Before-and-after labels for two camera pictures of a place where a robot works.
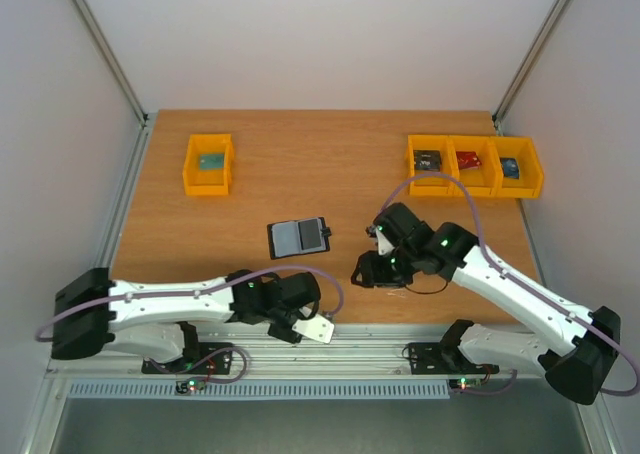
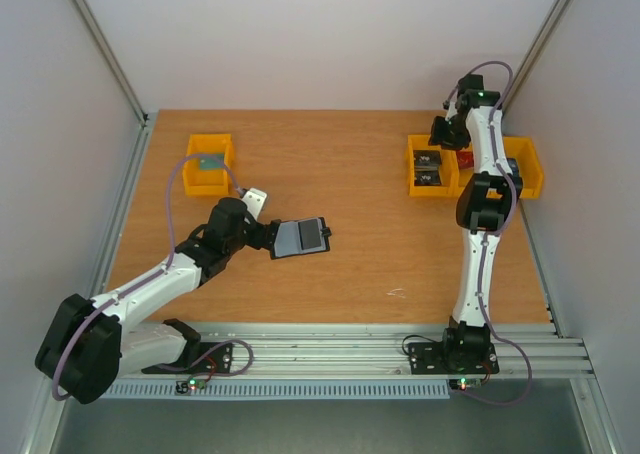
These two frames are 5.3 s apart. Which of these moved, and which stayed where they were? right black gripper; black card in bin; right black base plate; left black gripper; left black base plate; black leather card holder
Moved: left black gripper; right black gripper
Stayed: left black base plate; black leather card holder; black card in bin; right black base plate
